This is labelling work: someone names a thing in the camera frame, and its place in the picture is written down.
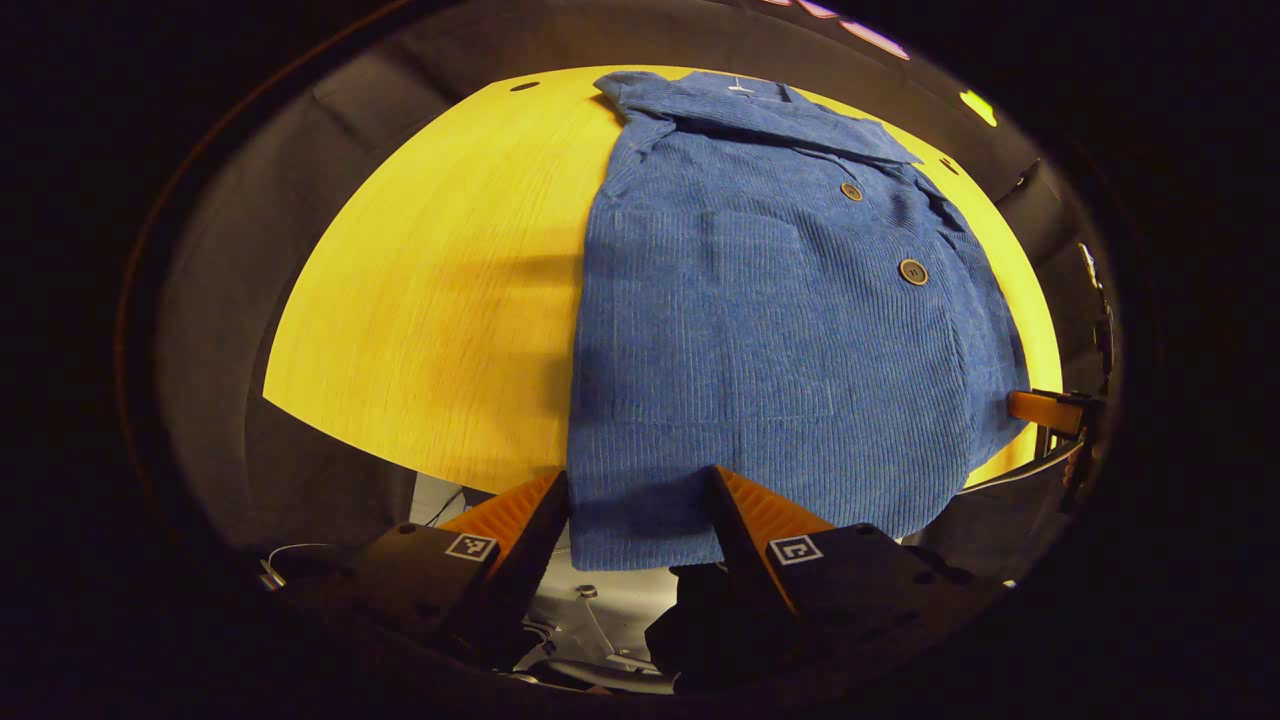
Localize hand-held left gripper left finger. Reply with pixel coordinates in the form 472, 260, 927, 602
268, 470, 573, 671

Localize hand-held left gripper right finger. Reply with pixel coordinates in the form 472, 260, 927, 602
705, 465, 1015, 693

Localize blue corduroy shirt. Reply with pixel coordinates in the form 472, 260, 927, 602
567, 70, 1031, 571

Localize white cable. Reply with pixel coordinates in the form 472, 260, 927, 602
258, 543, 346, 593

